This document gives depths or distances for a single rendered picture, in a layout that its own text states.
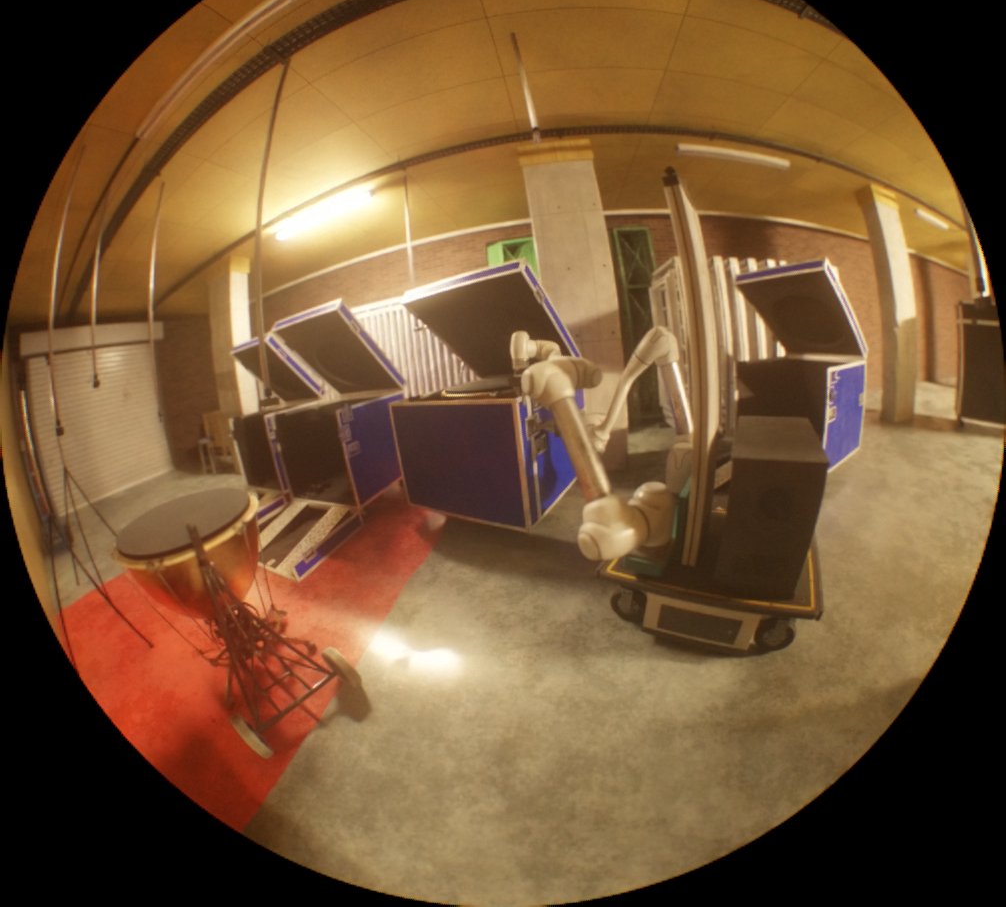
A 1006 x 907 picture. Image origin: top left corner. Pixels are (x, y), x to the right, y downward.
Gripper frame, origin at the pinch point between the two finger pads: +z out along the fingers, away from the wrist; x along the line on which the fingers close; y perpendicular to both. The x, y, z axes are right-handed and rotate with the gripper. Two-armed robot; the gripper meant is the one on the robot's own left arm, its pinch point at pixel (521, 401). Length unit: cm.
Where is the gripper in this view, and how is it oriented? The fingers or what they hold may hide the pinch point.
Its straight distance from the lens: 180.4
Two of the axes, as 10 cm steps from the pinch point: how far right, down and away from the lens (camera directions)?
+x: 8.5, -0.2, -5.3
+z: 0.3, 10.0, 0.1
